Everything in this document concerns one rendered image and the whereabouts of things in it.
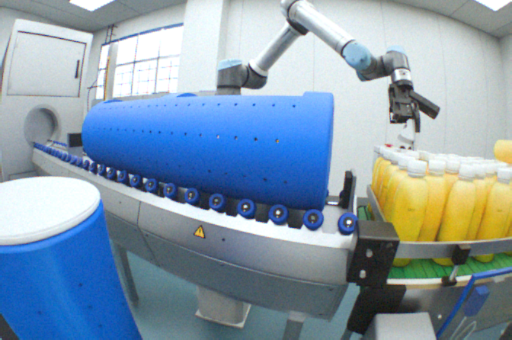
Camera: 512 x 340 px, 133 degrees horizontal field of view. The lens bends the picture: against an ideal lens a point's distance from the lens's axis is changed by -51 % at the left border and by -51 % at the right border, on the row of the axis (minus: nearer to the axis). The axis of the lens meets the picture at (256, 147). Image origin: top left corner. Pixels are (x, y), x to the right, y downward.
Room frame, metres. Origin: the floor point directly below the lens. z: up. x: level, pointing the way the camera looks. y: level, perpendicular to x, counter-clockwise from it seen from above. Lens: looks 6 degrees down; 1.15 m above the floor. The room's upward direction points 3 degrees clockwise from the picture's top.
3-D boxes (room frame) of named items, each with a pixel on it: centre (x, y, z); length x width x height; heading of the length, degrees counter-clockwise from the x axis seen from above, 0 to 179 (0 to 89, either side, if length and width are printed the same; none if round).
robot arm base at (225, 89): (1.05, 0.14, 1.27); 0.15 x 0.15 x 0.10
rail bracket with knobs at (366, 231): (0.29, -0.20, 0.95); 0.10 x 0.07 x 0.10; 159
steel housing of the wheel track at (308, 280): (0.87, 0.75, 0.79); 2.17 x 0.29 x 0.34; 69
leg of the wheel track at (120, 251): (0.93, 0.73, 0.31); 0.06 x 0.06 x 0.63; 69
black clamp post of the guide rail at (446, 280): (0.21, -0.36, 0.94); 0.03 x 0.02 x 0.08; 69
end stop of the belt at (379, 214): (0.47, -0.30, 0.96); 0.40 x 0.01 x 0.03; 159
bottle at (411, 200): (0.33, -0.30, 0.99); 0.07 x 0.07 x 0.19
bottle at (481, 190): (0.30, -0.49, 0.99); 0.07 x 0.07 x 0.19
